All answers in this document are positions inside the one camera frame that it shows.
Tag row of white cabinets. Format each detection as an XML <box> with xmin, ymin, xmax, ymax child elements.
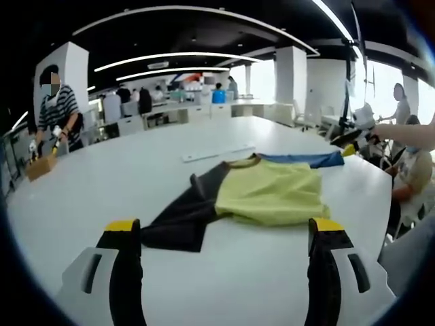
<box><xmin>101</xmin><ymin>101</ymin><xmax>295</xmax><ymax>137</ymax></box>

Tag black equipment stand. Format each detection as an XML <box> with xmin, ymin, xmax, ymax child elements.
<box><xmin>326</xmin><ymin>39</ymin><xmax>366</xmax><ymax>140</ymax></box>

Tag white template strip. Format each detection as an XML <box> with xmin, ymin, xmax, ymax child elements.
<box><xmin>181</xmin><ymin>145</ymin><xmax>256</xmax><ymax>163</ymax></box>

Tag black hanging cable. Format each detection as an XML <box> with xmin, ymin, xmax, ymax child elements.
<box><xmin>351</xmin><ymin>0</ymin><xmax>370</xmax><ymax>99</ymax></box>

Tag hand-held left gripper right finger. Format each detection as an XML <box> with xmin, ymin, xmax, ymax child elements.
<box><xmin>304</xmin><ymin>217</ymin><xmax>397</xmax><ymax>326</ymax></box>

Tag person's right hand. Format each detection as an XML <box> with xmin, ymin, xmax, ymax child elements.
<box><xmin>370</xmin><ymin>124</ymin><xmax>390</xmax><ymax>143</ymax></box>

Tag ceiling light strip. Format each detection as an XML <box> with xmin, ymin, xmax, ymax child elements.
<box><xmin>94</xmin><ymin>51</ymin><xmax>262</xmax><ymax>73</ymax></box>
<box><xmin>311</xmin><ymin>0</ymin><xmax>361</xmax><ymax>58</ymax></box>
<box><xmin>116</xmin><ymin>67</ymin><xmax>230</xmax><ymax>82</ymax></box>

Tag yellow colour-block garment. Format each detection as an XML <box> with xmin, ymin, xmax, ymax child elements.
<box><xmin>139</xmin><ymin>151</ymin><xmax>346</xmax><ymax>254</ymax></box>

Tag brown cardboard box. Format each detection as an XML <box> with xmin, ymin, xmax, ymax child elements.
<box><xmin>25</xmin><ymin>156</ymin><xmax>58</xmax><ymax>183</ymax></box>

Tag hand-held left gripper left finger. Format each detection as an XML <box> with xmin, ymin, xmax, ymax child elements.
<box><xmin>56</xmin><ymin>218</ymin><xmax>147</xmax><ymax>326</ymax></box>

